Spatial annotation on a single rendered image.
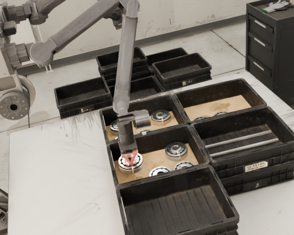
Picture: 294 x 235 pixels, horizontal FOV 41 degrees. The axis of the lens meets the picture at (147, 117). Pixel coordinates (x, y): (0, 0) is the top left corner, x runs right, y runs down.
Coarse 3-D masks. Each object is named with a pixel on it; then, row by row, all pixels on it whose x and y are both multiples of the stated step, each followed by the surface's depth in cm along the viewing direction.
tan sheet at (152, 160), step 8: (152, 152) 184; (160, 152) 183; (192, 152) 180; (144, 160) 180; (152, 160) 179; (160, 160) 179; (168, 160) 178; (184, 160) 177; (192, 160) 176; (144, 168) 176; (152, 168) 175; (120, 176) 173; (128, 176) 173; (136, 176) 172; (144, 176) 171
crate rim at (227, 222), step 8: (192, 168) 157; (200, 168) 156; (160, 176) 156; (168, 176) 155; (216, 176) 151; (128, 184) 154; (136, 184) 154; (224, 192) 144; (120, 200) 147; (120, 208) 144; (232, 208) 137; (208, 224) 133; (216, 224) 132; (224, 224) 133; (232, 224) 134; (128, 232) 135; (176, 232) 132; (184, 232) 131; (192, 232) 132; (200, 232) 133
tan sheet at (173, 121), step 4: (172, 112) 210; (172, 116) 207; (172, 120) 204; (132, 124) 205; (152, 124) 203; (168, 124) 201; (172, 124) 201; (176, 124) 200; (108, 128) 205; (144, 128) 201; (148, 128) 201; (152, 128) 200; (156, 128) 200; (160, 128) 199; (108, 132) 202; (136, 132) 199; (108, 136) 200; (112, 136) 199; (116, 136) 199
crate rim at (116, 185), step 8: (176, 128) 181; (136, 136) 180; (144, 136) 179; (192, 136) 174; (112, 144) 178; (112, 160) 168; (208, 160) 160; (112, 168) 163; (184, 168) 157; (112, 176) 159; (152, 176) 156; (120, 184) 155
